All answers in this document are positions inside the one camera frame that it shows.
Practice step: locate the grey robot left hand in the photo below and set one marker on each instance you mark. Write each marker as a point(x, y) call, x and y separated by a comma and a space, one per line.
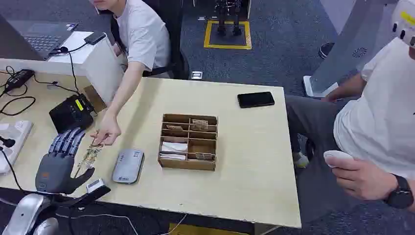
point(53, 172)

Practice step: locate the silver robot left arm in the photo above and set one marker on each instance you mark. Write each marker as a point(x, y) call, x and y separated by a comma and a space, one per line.
point(24, 214)

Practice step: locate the white power strip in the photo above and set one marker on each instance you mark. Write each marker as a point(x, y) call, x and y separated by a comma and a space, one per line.
point(14, 136)

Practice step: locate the black device with yellow label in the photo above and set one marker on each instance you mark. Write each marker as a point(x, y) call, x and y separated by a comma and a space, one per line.
point(69, 115)

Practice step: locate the person's hand holding card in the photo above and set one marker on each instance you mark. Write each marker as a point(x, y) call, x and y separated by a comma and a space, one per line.
point(107, 131)

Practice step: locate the black power adapter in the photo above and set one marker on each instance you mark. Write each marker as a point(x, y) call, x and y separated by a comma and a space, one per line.
point(18, 78)

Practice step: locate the white cabinet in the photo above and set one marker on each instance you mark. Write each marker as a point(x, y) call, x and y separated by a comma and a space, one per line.
point(97, 68)

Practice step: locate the white card stack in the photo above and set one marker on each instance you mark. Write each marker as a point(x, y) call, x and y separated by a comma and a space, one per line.
point(174, 149)

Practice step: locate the brown printed card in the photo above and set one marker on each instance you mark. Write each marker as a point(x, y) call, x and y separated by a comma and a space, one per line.
point(174, 127)
point(200, 124)
point(203, 156)

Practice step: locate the dark grey laptop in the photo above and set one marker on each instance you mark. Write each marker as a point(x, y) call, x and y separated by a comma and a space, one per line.
point(35, 37)

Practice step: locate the black phone on cabinet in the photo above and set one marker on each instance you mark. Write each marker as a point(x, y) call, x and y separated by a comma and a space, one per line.
point(95, 37)

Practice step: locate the wooden divided card box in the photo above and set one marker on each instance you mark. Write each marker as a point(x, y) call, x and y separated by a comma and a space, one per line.
point(194, 165)

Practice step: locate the person seated across desk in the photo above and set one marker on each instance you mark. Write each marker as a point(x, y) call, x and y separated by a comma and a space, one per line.
point(142, 35)

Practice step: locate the steel floor socket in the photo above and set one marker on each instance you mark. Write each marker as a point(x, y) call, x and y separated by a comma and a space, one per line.
point(196, 75)

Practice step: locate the black office chair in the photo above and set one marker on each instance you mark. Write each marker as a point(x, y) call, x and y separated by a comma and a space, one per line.
point(176, 39)

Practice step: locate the black smartphone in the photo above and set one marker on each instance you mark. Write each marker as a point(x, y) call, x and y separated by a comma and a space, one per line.
point(256, 99)

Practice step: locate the pale sneaker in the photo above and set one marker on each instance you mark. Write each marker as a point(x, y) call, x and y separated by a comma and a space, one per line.
point(301, 160)

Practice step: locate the white handheld controller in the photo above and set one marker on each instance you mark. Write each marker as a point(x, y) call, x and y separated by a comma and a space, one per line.
point(337, 155)

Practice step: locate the black shoe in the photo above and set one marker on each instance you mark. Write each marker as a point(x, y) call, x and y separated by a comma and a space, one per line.
point(325, 50)

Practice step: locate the person's hand with controller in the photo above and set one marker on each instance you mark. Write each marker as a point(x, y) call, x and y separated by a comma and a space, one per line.
point(360, 178)

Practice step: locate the person wearing white headset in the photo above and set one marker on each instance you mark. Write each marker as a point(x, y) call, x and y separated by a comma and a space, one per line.
point(379, 123)

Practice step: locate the black wristwatch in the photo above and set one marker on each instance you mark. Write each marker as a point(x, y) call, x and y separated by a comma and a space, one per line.
point(401, 194)

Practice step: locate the white head-mounted headset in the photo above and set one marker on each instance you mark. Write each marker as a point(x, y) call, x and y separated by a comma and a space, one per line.
point(404, 22)

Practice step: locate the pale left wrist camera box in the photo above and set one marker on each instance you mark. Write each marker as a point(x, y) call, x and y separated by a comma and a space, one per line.
point(94, 186)

